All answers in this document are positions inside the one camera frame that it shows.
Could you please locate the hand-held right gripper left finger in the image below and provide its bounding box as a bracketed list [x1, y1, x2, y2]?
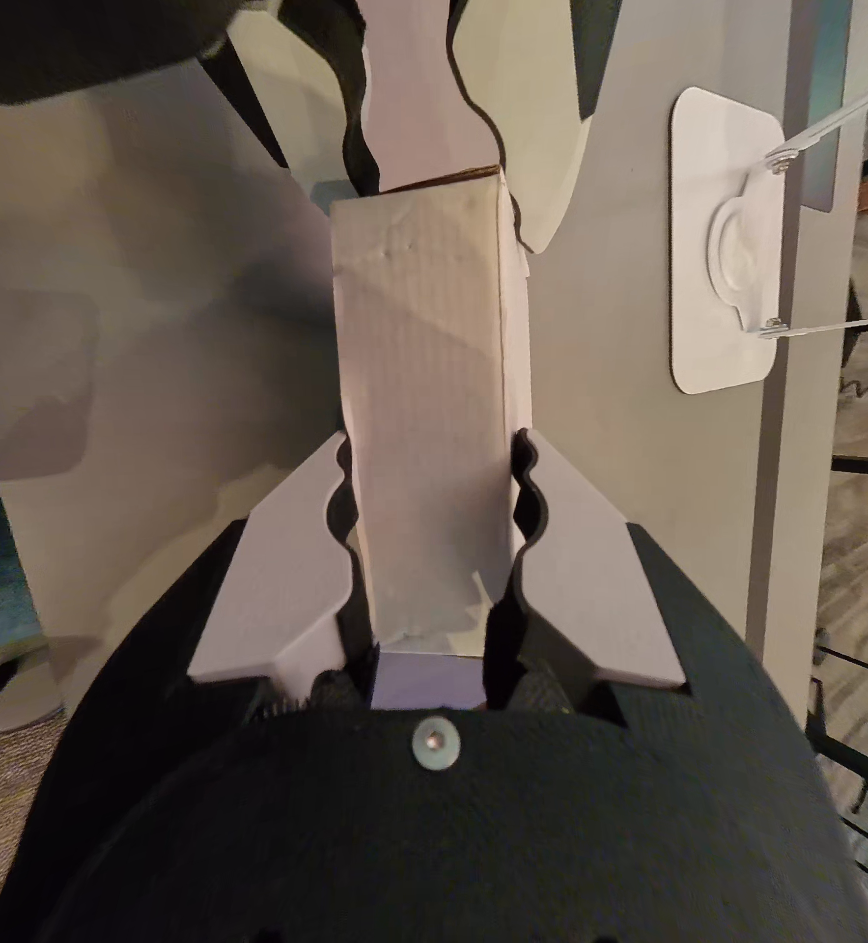
[185, 432, 374, 702]

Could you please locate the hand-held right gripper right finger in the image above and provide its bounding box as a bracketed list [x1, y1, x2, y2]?
[482, 428, 689, 710]

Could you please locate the white cardboard box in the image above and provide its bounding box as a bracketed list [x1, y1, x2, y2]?
[328, 0, 535, 712]

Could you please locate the clear acrylic stand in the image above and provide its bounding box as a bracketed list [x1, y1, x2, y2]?
[706, 70, 868, 343]

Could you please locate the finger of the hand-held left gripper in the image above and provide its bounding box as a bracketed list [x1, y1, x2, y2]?
[224, 0, 381, 200]
[445, 0, 591, 256]

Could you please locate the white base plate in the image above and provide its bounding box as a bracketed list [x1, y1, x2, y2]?
[670, 86, 787, 396]

